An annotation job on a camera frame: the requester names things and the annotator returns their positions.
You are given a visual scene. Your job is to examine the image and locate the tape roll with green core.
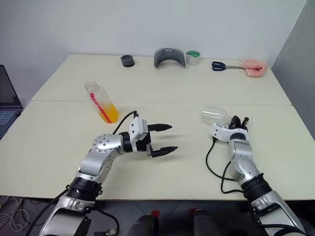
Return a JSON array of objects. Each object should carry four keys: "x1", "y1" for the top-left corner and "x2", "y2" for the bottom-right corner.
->
[{"x1": 185, "y1": 50, "x2": 201, "y2": 66}]

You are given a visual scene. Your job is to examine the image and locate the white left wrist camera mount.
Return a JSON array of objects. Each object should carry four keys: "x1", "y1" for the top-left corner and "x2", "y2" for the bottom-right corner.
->
[{"x1": 127, "y1": 117, "x2": 150, "y2": 154}]

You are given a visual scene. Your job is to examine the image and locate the dark laptop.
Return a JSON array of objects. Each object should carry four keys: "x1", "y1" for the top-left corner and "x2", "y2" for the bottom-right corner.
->
[{"x1": 0, "y1": 64, "x2": 23, "y2": 140}]

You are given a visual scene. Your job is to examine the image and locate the white cord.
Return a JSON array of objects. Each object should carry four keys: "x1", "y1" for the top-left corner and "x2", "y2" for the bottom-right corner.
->
[{"x1": 0, "y1": 195, "x2": 24, "y2": 232}]

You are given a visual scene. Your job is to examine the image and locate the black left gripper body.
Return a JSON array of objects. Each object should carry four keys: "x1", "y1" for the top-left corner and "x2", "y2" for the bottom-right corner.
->
[{"x1": 136, "y1": 132, "x2": 155, "y2": 157}]

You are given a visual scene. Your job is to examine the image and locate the dark rounded shape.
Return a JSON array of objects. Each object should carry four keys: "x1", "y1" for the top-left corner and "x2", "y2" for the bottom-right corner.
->
[
  {"x1": 189, "y1": 208, "x2": 218, "y2": 236},
  {"x1": 132, "y1": 209, "x2": 159, "y2": 236}
]

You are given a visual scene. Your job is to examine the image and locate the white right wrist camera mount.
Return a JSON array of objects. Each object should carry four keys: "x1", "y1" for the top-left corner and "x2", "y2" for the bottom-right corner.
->
[{"x1": 209, "y1": 122, "x2": 248, "y2": 143}]

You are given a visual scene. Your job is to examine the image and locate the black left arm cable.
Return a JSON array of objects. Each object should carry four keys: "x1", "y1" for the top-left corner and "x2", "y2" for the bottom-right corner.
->
[{"x1": 113, "y1": 110, "x2": 139, "y2": 135}]

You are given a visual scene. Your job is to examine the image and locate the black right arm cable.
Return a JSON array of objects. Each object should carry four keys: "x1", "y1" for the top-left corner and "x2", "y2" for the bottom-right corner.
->
[{"x1": 205, "y1": 137, "x2": 244, "y2": 195}]

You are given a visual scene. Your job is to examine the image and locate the small white floor plug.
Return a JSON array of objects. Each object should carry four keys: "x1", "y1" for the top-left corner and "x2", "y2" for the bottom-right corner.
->
[{"x1": 97, "y1": 228, "x2": 118, "y2": 236}]

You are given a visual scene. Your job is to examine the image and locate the clear plastic bottle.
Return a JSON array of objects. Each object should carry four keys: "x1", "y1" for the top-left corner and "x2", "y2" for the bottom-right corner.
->
[{"x1": 200, "y1": 105, "x2": 254, "y2": 126}]

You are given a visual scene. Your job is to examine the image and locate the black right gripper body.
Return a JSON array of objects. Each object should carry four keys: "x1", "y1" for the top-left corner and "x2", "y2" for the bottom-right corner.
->
[{"x1": 227, "y1": 122, "x2": 250, "y2": 131}]

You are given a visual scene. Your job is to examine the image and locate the black handled scissors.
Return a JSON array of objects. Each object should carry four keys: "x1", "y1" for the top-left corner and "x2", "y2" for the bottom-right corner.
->
[{"x1": 211, "y1": 61, "x2": 246, "y2": 72}]

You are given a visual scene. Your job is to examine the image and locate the thin black floor cable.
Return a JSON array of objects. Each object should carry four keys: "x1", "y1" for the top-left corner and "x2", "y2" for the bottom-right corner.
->
[{"x1": 22, "y1": 197, "x2": 59, "y2": 207}]

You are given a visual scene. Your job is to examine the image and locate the grey curved visor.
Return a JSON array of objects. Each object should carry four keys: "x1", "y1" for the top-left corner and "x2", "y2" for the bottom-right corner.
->
[{"x1": 154, "y1": 48, "x2": 187, "y2": 69}]

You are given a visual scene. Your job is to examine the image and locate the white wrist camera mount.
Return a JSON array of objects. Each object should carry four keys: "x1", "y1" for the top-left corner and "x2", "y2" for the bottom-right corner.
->
[
  {"x1": 127, "y1": 117, "x2": 150, "y2": 154},
  {"x1": 209, "y1": 122, "x2": 248, "y2": 143}
]

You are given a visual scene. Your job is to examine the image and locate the bottle with orange liquid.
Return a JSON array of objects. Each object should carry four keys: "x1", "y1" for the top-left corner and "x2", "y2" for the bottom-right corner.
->
[{"x1": 84, "y1": 81, "x2": 120, "y2": 123}]

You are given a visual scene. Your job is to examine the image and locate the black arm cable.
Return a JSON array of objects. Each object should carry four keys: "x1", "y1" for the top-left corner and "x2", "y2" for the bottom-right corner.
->
[
  {"x1": 205, "y1": 137, "x2": 244, "y2": 195},
  {"x1": 113, "y1": 110, "x2": 139, "y2": 135}
]

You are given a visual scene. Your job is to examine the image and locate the pink cloth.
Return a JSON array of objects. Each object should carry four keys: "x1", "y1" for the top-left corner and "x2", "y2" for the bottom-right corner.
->
[{"x1": 240, "y1": 58, "x2": 268, "y2": 79}]

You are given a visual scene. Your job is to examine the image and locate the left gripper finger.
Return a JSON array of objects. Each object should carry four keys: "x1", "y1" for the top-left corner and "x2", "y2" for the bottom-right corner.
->
[
  {"x1": 150, "y1": 146, "x2": 179, "y2": 158},
  {"x1": 147, "y1": 123, "x2": 173, "y2": 132}
]

